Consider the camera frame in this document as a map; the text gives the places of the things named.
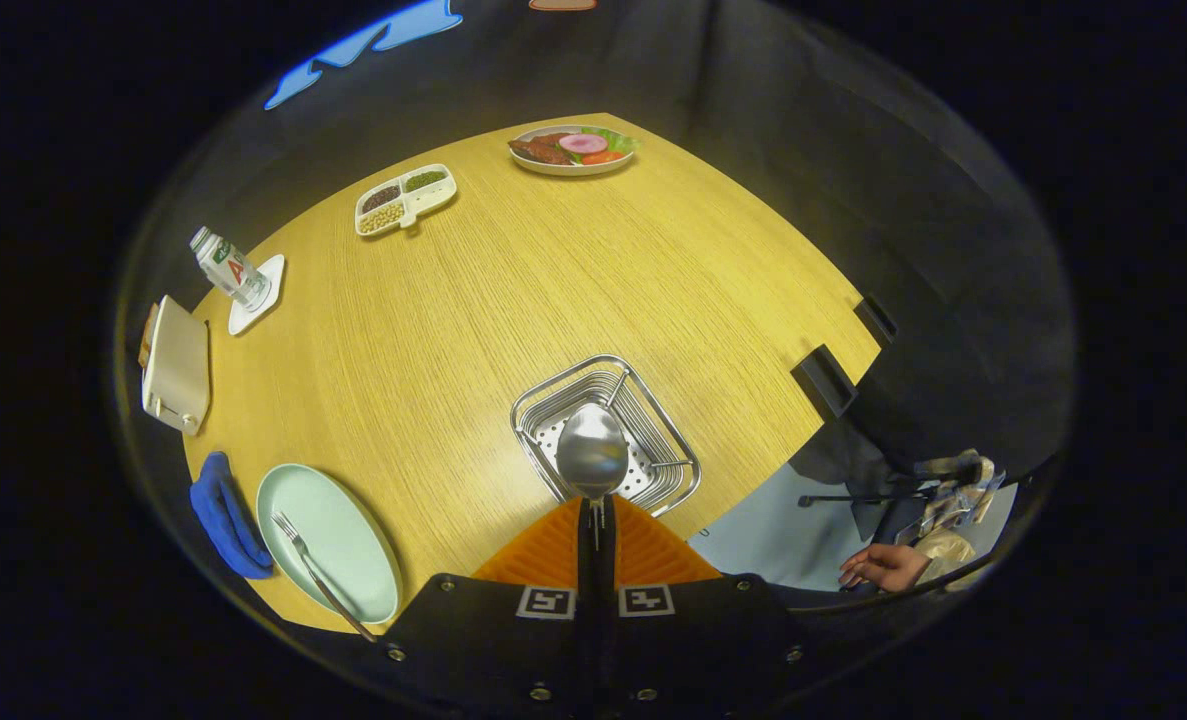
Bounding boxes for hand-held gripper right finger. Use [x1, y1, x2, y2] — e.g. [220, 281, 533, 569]
[598, 497, 814, 717]

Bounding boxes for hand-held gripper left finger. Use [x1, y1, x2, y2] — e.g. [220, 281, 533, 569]
[378, 497, 594, 717]

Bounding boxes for wooden-handled metal fork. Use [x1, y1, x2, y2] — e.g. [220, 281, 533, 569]
[271, 512, 379, 643]

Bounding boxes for wooden-handled metal spoon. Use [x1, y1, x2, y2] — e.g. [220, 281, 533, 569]
[556, 403, 630, 551]

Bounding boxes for pale green oval plate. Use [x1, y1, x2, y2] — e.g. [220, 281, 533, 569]
[255, 463, 403, 626]

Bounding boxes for black table clamp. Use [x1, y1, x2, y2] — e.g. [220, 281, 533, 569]
[853, 296, 898, 348]
[791, 345, 859, 419]

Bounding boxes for blue cloth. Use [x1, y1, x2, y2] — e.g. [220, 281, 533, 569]
[190, 452, 276, 580]

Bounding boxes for person's patterned sleeve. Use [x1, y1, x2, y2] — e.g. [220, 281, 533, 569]
[913, 450, 1006, 583]

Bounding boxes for white square coaster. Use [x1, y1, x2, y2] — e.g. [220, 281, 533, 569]
[228, 254, 286, 336]

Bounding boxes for white toaster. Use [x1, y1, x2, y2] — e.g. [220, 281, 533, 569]
[141, 295, 212, 436]

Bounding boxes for white divided bean tray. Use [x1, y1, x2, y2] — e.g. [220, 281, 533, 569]
[355, 164, 458, 239]

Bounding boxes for small clear plastic bottle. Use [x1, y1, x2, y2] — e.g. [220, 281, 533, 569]
[190, 226, 272, 311]

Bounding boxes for plate of toy food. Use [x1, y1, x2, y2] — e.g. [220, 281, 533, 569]
[508, 124, 642, 177]

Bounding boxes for metal wire basket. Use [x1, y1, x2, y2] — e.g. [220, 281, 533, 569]
[510, 354, 702, 518]

